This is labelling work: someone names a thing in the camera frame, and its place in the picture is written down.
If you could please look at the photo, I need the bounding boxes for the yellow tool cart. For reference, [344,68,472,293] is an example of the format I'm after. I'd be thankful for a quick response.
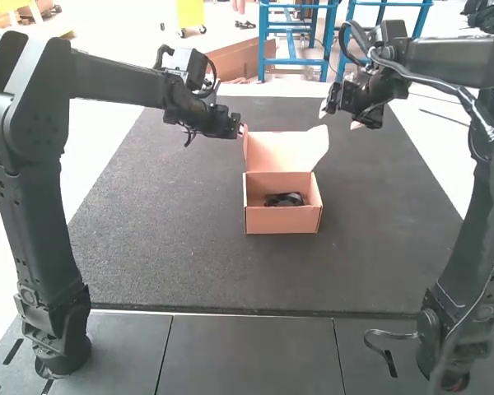
[159,0,208,38]

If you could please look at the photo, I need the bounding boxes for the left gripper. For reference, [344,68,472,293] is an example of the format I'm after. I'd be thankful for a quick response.
[204,104,249,142]

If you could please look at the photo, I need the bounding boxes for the black mat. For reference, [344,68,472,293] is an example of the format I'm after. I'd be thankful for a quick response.
[65,95,464,318]

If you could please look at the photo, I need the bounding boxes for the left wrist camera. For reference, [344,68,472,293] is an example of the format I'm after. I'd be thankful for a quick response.
[163,46,210,92]

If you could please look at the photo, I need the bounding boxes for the dark base panel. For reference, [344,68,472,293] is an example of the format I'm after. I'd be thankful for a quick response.
[156,314,347,395]
[0,311,175,395]
[332,318,494,395]

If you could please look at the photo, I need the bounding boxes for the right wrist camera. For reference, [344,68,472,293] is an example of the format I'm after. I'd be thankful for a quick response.
[370,19,409,63]

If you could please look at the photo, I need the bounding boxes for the blue workbench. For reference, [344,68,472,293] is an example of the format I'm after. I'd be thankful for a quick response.
[336,0,428,80]
[257,0,339,84]

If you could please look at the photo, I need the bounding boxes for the black square fan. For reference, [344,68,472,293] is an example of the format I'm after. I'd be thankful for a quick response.
[263,190,305,208]

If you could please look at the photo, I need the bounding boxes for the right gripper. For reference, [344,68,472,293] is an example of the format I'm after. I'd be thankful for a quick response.
[318,76,387,132]

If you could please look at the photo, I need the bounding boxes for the black cable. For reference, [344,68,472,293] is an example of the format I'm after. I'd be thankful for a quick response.
[363,328,422,360]

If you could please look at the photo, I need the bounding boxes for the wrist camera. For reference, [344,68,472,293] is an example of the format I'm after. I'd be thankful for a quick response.
[163,46,210,92]
[370,19,409,63]

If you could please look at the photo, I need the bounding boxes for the person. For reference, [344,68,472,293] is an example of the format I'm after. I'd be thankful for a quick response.
[231,0,257,30]

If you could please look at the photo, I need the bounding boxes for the brown wooden board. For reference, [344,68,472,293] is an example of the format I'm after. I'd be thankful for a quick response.
[204,35,277,82]

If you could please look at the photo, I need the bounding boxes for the cardboard box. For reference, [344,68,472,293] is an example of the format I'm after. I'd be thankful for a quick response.
[241,123,330,236]

